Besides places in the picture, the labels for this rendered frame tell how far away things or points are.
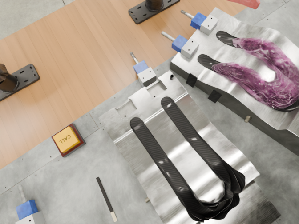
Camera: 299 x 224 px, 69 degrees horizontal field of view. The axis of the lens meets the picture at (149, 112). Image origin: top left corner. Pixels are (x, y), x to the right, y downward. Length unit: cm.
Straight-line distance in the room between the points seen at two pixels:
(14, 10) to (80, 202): 189
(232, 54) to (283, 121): 25
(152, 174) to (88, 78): 41
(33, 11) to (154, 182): 190
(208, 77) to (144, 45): 27
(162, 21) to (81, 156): 56
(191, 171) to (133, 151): 17
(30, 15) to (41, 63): 134
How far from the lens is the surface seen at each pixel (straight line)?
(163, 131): 62
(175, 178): 59
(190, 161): 60
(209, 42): 78
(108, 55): 82
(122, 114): 66
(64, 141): 73
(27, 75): 89
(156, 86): 68
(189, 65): 72
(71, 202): 75
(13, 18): 228
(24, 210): 77
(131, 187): 70
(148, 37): 84
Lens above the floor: 150
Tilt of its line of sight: 75 degrees down
